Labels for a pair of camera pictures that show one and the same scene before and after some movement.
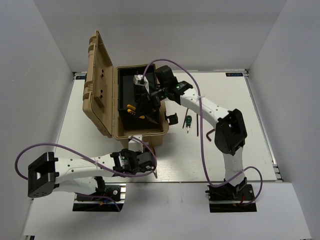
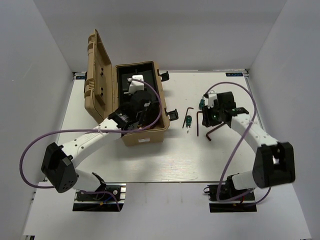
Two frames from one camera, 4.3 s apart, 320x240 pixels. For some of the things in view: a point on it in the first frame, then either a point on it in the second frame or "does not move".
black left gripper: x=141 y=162 to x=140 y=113
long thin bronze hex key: x=197 y=124 does not move
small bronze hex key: x=185 y=117 does not move
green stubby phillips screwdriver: x=188 y=121 does not move
